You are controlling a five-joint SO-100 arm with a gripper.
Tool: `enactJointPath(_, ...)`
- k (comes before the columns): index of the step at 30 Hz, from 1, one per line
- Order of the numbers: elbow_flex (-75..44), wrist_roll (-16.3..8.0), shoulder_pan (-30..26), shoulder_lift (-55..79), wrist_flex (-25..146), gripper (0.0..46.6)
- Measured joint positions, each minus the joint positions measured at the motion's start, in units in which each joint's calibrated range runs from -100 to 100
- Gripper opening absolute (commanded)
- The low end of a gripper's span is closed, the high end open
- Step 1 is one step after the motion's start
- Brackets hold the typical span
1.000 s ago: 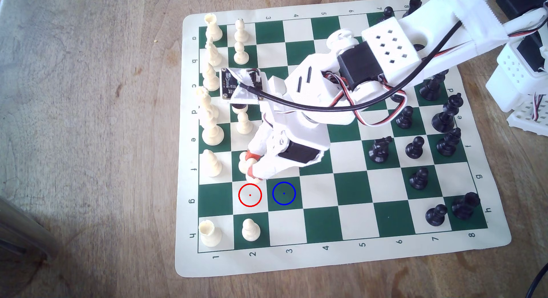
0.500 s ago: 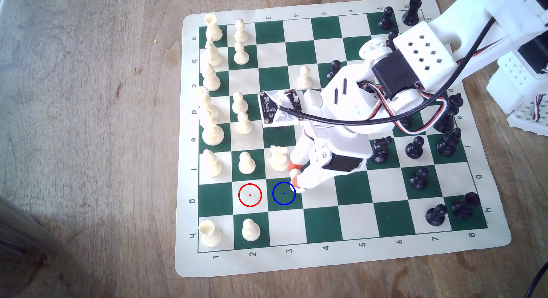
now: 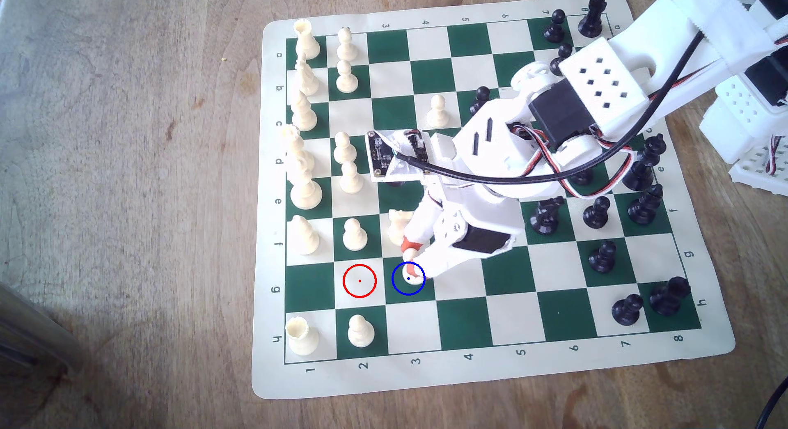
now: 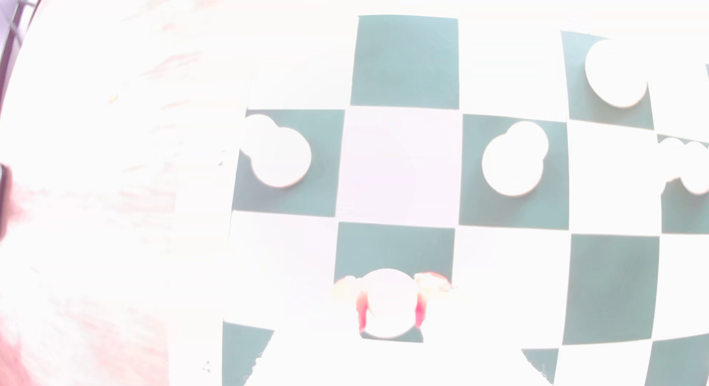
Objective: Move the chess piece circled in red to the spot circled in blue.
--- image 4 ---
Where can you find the white chess king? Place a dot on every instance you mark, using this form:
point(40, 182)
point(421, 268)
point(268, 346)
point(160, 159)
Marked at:
point(616, 73)

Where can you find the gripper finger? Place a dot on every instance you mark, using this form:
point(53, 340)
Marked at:
point(332, 353)
point(460, 358)

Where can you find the grey metal frame object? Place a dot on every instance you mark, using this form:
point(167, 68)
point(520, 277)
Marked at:
point(16, 26)

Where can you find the green white chess mat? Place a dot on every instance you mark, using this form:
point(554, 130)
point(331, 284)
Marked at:
point(404, 62)

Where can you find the white chess pawn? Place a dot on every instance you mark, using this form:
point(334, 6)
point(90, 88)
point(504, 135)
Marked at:
point(689, 167)
point(512, 161)
point(390, 303)
point(280, 156)

